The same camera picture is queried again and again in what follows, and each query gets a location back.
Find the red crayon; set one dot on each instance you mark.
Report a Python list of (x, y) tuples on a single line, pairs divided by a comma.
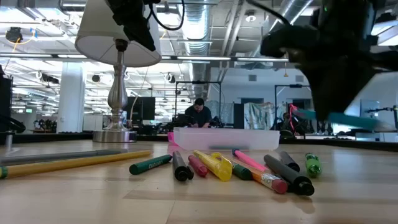
[(199, 168)]

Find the clear plastic pencil box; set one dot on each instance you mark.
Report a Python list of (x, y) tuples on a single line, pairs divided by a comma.
[(46, 138)]

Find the pale wall screen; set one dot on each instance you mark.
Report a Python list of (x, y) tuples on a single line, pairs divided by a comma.
[(370, 107)]

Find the pink pencil blue eraser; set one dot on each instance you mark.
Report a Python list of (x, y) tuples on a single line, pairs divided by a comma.
[(248, 160)]

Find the white shade silver table lamp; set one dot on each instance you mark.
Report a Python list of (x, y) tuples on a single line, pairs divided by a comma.
[(118, 93)]

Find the gray pen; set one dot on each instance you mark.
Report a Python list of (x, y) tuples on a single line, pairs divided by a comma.
[(62, 155)]

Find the black monitor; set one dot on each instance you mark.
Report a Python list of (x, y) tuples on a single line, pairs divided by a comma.
[(146, 109)]

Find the green crayon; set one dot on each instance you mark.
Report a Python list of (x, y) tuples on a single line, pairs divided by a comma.
[(149, 165), (242, 172)]

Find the yellow highlighter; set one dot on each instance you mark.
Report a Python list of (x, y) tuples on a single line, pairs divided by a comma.
[(217, 168)]

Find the long ceiling light strip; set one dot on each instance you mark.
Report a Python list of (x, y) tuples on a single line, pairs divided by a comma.
[(202, 58)]

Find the light green pen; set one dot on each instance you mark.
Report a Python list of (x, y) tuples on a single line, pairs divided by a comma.
[(312, 166)]

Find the black cabinet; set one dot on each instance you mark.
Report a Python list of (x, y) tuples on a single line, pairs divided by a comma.
[(5, 102)]

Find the pale patterned cloth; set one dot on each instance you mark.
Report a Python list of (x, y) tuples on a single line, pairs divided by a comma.
[(261, 116)]

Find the white pillar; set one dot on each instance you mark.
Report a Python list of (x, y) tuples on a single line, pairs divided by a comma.
[(71, 99)]

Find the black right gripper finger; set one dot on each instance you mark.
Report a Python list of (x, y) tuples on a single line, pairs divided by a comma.
[(332, 93)]

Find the teal blue pen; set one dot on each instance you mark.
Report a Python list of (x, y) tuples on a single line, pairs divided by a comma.
[(351, 119)]

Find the silver ceiling air duct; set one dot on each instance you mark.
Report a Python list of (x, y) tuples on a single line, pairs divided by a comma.
[(196, 31)]

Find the person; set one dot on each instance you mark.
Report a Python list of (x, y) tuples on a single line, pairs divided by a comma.
[(199, 116)]

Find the clear pencil box pink lid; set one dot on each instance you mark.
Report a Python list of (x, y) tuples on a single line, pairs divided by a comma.
[(227, 138)]

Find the orange pencil pink eraser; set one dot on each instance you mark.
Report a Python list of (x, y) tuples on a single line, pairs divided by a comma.
[(264, 180)]

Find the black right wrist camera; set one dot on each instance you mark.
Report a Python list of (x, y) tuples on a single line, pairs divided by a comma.
[(292, 42)]

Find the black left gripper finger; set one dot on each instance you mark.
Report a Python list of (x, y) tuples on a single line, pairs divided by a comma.
[(140, 28)]

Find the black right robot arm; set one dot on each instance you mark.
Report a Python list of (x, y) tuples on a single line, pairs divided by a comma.
[(348, 18)]

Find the black rig frame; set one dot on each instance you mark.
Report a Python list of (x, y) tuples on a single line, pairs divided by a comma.
[(293, 86), (199, 82)]

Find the black ceiling device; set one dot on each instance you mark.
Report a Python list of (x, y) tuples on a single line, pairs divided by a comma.
[(14, 34)]

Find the yellow pencil green end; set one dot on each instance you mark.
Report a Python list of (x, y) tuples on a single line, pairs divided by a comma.
[(77, 162)]

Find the black marker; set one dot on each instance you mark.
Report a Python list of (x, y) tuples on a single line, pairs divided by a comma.
[(289, 160), (180, 168), (289, 175)]

